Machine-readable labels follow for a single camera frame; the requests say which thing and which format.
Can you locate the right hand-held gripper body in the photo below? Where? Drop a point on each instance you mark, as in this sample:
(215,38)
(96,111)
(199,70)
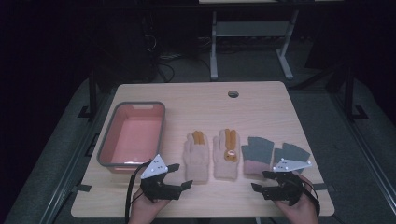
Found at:
(288,186)

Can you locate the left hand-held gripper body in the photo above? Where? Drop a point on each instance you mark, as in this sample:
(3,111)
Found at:
(155,169)

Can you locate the beige glove with orange fingers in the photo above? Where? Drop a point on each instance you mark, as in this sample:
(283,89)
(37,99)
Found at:
(196,158)

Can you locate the pink bin with gray rim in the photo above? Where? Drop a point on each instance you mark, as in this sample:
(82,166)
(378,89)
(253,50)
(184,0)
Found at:
(135,137)

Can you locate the beige glove with orange rabbit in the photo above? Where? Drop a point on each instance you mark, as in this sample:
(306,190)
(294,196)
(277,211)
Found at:
(224,166)

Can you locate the person's right hand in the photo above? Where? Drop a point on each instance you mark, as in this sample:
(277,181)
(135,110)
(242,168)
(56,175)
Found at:
(302,213)

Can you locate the person's left hand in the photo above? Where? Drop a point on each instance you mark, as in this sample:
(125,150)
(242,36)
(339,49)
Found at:
(144,211)

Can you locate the black metal stand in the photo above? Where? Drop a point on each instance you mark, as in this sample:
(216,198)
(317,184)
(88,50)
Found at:
(349,93)
(92,93)

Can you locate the metal side rail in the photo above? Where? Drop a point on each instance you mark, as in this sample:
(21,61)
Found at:
(367,155)
(67,174)

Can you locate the white metal desk frame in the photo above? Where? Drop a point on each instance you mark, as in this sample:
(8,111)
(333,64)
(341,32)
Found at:
(249,28)

